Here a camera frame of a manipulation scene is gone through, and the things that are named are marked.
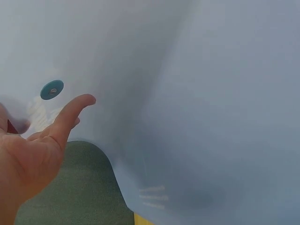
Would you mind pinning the light blue mat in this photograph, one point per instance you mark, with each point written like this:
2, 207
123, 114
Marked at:
199, 93

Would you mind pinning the person's left hand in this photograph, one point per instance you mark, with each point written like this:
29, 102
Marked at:
30, 161

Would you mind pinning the yellow strip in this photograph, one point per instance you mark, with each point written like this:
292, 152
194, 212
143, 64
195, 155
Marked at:
140, 220

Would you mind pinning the teal round disc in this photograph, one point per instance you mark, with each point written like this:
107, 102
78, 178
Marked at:
51, 89

